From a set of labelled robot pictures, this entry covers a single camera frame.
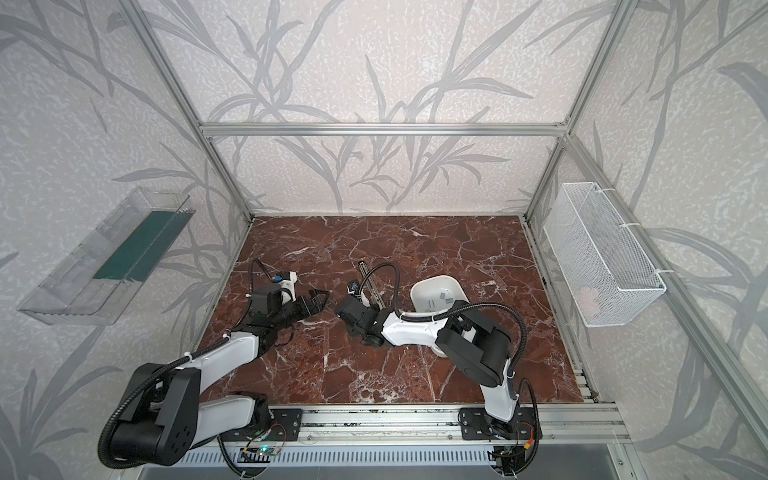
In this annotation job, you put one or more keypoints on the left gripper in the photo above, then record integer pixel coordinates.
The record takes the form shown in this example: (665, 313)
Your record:
(300, 306)

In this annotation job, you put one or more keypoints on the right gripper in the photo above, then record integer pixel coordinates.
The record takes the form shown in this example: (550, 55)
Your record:
(354, 312)

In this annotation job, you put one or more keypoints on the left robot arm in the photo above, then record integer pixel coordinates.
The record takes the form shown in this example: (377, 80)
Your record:
(161, 415)

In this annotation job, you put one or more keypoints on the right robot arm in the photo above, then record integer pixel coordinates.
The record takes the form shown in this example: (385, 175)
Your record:
(485, 341)

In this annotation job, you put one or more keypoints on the white plastic tray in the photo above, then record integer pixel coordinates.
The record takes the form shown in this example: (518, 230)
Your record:
(425, 294)

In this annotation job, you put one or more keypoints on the aluminium front rail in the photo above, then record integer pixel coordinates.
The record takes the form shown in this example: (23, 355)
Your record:
(432, 424)

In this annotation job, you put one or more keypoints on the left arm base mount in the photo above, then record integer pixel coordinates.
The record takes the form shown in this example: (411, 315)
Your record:
(285, 426)

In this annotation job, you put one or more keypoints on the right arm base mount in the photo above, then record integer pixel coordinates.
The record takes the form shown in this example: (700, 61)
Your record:
(477, 424)

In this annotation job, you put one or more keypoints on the clear plastic wall bin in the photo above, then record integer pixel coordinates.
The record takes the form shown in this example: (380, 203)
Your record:
(95, 283)

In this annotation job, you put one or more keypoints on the white wire mesh basket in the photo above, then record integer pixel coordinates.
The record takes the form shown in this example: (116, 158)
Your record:
(609, 275)

